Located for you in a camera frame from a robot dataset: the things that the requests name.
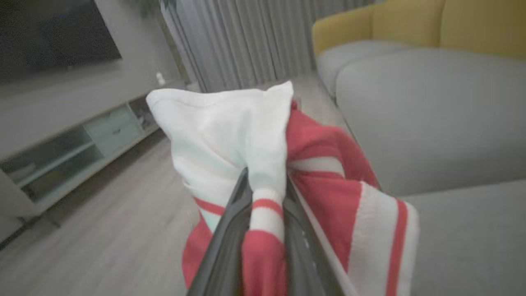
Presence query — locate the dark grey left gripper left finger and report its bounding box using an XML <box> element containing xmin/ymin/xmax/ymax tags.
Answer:
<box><xmin>187</xmin><ymin>168</ymin><xmax>252</xmax><ymax>296</ymax></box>

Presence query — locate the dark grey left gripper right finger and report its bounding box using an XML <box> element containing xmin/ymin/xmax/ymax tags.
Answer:
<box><xmin>284</xmin><ymin>175</ymin><xmax>346</xmax><ymax>296</ymax></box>

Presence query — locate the red and white jersey garment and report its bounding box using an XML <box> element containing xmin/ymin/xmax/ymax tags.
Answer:
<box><xmin>146</xmin><ymin>81</ymin><xmax>420</xmax><ymax>296</ymax></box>

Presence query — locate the grey sofa chaise seat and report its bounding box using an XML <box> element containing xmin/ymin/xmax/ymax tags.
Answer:
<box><xmin>401</xmin><ymin>180</ymin><xmax>526</xmax><ymax>296</ymax></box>

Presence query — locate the grey sofa seat cushion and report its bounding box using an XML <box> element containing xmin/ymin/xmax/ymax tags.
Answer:
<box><xmin>335</xmin><ymin>49</ymin><xmax>526</xmax><ymax>198</ymax></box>
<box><xmin>316</xmin><ymin>39</ymin><xmax>411</xmax><ymax>99</ymax></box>

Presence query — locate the grey pleated curtain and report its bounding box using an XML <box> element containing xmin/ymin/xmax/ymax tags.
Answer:
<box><xmin>159</xmin><ymin>0</ymin><xmax>385</xmax><ymax>93</ymax></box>

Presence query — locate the low cabinet with green drawers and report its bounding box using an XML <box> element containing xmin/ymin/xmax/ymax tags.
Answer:
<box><xmin>0</xmin><ymin>79</ymin><xmax>191</xmax><ymax>231</ymax></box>

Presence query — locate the yellow sofa back cushion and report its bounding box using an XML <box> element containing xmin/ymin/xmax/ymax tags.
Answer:
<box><xmin>371</xmin><ymin>0</ymin><xmax>447</xmax><ymax>48</ymax></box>
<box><xmin>311</xmin><ymin>6</ymin><xmax>375</xmax><ymax>56</ymax></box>
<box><xmin>439</xmin><ymin>0</ymin><xmax>526</xmax><ymax>60</ymax></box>

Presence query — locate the black flat television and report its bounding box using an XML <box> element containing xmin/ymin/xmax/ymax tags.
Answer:
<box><xmin>0</xmin><ymin>0</ymin><xmax>122</xmax><ymax>84</ymax></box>

